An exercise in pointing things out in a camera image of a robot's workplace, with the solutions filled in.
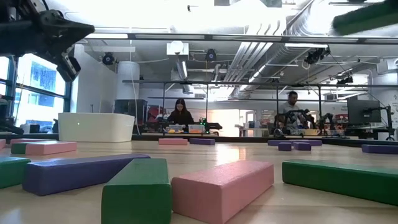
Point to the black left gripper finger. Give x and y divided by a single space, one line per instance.
65 32

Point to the pink block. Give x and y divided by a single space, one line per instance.
217 193
2 144
51 148
173 142

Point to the green block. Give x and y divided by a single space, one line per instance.
18 148
136 199
342 180
367 17
12 172

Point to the black background robot arm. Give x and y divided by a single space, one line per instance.
295 116

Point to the black round ceiling device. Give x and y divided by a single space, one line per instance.
211 55
108 58

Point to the large glass window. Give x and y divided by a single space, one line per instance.
40 102

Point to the white cylindrical column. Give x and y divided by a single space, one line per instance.
127 81

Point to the white plastic bin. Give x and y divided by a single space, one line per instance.
96 127

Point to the black cabinet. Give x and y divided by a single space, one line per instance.
130 109

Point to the white round lamp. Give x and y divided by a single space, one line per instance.
176 47

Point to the black overhead metal bar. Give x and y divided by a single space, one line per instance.
186 37

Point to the person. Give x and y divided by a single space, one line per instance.
181 117
289 107

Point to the clear plastic storage bin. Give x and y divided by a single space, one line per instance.
174 128
196 128

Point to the black ceiling-hung device cluster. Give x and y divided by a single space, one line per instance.
315 56

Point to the black computer monitor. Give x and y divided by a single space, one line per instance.
363 112

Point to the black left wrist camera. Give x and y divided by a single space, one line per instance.
69 67

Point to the black background rig frame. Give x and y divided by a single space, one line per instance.
186 82

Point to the black metal table frame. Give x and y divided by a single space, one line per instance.
236 138

